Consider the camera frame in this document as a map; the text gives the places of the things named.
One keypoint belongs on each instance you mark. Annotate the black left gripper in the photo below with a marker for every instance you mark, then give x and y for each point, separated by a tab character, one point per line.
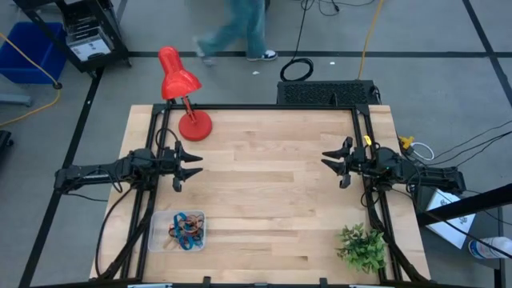
170	164

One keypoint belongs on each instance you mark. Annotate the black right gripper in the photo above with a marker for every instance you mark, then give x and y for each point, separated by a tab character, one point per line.
368	162

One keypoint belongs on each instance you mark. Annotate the wide blue rubber band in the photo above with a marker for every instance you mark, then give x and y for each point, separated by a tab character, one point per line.
177	219

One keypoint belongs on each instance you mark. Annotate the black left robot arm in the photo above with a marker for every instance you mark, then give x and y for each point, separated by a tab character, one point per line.
100	173

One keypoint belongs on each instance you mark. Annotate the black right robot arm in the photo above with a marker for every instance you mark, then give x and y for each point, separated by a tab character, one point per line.
432	176

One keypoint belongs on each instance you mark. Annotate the clear plastic bin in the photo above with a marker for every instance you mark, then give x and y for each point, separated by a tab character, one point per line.
158	224

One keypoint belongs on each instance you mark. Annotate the red desk lamp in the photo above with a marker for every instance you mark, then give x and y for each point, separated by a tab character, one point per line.
194	126

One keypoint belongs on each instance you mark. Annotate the black vented case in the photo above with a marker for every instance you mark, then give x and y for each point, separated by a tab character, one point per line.
320	94

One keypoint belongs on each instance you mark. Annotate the yellow plug connector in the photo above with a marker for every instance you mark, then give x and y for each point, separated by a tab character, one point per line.
406	141

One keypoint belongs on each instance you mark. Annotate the green artificial plant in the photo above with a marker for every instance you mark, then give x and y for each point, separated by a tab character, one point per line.
361	249

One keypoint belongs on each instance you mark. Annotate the black metal beam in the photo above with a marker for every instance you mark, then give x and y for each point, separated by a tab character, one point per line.
460	206

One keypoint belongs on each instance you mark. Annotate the white cardboard box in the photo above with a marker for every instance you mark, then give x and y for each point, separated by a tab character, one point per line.
450	232

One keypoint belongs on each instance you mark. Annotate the person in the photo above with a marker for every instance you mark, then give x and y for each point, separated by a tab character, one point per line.
244	24

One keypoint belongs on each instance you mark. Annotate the white labelled box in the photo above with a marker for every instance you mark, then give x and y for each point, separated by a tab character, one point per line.
90	49

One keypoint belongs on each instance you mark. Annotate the black round foot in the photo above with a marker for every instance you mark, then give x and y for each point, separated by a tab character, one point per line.
57	85

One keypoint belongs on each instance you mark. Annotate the white plastic bottle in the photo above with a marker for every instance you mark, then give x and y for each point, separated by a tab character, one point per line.
486	249

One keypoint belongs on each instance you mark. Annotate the grey metal foot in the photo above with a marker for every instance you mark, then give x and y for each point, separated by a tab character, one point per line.
16	100

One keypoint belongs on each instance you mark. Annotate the black equipment cart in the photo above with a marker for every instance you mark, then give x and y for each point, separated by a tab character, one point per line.
80	16

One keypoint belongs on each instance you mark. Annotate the black floor object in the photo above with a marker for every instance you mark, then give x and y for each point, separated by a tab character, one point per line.
4	140

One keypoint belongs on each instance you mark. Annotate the blue plastic tub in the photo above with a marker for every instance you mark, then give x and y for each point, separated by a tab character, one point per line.
28	56

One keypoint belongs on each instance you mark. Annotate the black metal table frame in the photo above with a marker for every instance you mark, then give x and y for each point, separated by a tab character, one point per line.
260	106

